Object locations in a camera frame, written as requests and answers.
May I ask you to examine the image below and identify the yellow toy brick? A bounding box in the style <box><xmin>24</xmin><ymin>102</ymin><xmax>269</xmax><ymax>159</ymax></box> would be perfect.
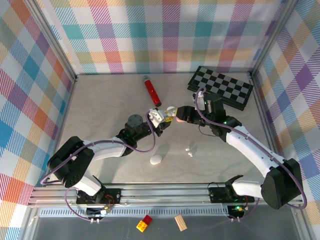
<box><xmin>135</xmin><ymin>219</ymin><xmax>149</xmax><ymax>233</ymax></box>

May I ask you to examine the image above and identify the aluminium side rail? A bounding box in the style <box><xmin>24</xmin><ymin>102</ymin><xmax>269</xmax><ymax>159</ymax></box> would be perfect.
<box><xmin>249</xmin><ymin>72</ymin><xmax>283</xmax><ymax>166</ymax></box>

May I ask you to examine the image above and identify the black folding chessboard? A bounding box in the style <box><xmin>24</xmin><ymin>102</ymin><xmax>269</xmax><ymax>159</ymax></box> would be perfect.
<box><xmin>186</xmin><ymin>65</ymin><xmax>254</xmax><ymax>112</ymax></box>

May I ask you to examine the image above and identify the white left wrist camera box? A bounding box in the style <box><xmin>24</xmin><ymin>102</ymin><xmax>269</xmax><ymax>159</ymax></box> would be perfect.
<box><xmin>146</xmin><ymin>107</ymin><xmax>167</xmax><ymax>127</ymax></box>

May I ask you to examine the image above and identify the grey slotted cable duct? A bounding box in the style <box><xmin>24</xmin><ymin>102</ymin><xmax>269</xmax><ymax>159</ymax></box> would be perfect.
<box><xmin>38</xmin><ymin>206</ymin><xmax>232</xmax><ymax>218</ymax></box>

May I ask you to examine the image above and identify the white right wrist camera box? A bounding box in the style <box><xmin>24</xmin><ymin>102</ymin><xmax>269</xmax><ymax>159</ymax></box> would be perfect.
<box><xmin>191</xmin><ymin>91</ymin><xmax>214</xmax><ymax>113</ymax></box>

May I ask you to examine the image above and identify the small controller board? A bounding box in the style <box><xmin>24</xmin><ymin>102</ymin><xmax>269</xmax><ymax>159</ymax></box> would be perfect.
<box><xmin>227</xmin><ymin>204</ymin><xmax>248</xmax><ymax>218</ymax></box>
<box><xmin>85</xmin><ymin>206</ymin><xmax>113</xmax><ymax>218</ymax></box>

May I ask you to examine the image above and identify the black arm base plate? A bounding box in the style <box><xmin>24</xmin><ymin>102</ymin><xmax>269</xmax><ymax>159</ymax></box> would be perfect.
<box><xmin>208</xmin><ymin>184</ymin><xmax>256</xmax><ymax>204</ymax></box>
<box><xmin>75</xmin><ymin>187</ymin><xmax>123</xmax><ymax>205</ymax></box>

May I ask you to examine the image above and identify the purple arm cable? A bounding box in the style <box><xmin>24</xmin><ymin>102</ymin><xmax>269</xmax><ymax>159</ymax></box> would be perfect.
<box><xmin>39</xmin><ymin>113</ymin><xmax>158</xmax><ymax>222</ymax></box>
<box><xmin>194</xmin><ymin>86</ymin><xmax>308</xmax><ymax>222</ymax></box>

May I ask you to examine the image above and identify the white earbud charging case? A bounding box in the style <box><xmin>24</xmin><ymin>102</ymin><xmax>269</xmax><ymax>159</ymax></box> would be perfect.
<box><xmin>165</xmin><ymin>105</ymin><xmax>177</xmax><ymax>118</ymax></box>
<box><xmin>149</xmin><ymin>154</ymin><xmax>163</xmax><ymax>166</ymax></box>

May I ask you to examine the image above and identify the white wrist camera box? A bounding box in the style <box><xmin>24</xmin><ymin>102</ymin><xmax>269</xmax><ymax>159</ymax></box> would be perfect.
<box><xmin>146</xmin><ymin>107</ymin><xmax>167</xmax><ymax>127</ymax></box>
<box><xmin>191</xmin><ymin>91</ymin><xmax>214</xmax><ymax>113</ymax></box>

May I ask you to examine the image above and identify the red glitter microphone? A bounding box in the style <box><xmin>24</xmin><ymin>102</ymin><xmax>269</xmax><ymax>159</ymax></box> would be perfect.
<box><xmin>141</xmin><ymin>75</ymin><xmax>162</xmax><ymax>108</ymax></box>

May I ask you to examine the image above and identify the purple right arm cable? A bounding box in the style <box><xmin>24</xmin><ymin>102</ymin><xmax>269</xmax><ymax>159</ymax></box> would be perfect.
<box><xmin>194</xmin><ymin>86</ymin><xmax>308</xmax><ymax>222</ymax></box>

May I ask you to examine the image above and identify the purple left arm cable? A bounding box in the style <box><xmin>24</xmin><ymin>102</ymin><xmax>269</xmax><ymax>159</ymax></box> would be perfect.
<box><xmin>39</xmin><ymin>113</ymin><xmax>158</xmax><ymax>222</ymax></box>

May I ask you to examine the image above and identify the aluminium frame post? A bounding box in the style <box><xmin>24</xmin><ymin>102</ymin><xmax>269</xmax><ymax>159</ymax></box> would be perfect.
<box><xmin>249</xmin><ymin>0</ymin><xmax>300</xmax><ymax>77</ymax></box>
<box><xmin>23</xmin><ymin>0</ymin><xmax>78</xmax><ymax>82</ymax></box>

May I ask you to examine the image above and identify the wooden block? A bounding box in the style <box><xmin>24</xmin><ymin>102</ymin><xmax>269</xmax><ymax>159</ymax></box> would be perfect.
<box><xmin>174</xmin><ymin>214</ymin><xmax>188</xmax><ymax>232</ymax></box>

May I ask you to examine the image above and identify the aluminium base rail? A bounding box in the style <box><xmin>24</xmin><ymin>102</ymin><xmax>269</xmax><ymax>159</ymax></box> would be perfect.
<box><xmin>28</xmin><ymin>182</ymin><xmax>305</xmax><ymax>208</ymax></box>

